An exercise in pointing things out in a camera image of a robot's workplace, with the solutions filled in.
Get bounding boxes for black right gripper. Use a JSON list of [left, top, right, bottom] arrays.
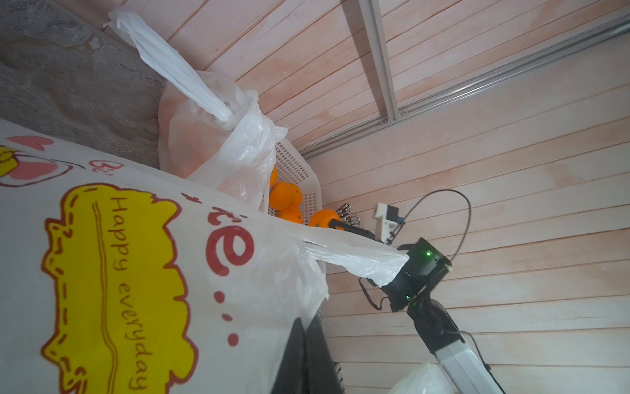
[[328, 219, 453, 312]]

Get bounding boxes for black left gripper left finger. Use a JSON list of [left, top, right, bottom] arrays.
[[271, 318, 308, 394]]

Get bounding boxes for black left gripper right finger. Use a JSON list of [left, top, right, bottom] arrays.
[[306, 312, 345, 394]]

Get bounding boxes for white printed plastic bag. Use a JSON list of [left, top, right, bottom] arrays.
[[107, 8, 288, 212]]

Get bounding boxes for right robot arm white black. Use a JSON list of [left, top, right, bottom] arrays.
[[380, 238, 505, 393]]

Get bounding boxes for orange mandarin left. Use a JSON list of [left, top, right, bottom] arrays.
[[308, 209, 341, 228]]

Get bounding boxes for orange mandarin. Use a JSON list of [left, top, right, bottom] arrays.
[[308, 209, 341, 228], [270, 166, 278, 190], [277, 205, 304, 224], [269, 182, 303, 211]]

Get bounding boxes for orange mandarin middle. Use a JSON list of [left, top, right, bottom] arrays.
[[277, 205, 304, 224]]

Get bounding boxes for orange mandarin centre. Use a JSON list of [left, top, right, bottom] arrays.
[[269, 182, 303, 211]]

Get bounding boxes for white plastic perforated basket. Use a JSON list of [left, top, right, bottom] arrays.
[[276, 139, 323, 225]]

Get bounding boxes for orange mandarin back right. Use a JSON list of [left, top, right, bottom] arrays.
[[270, 166, 278, 190]]

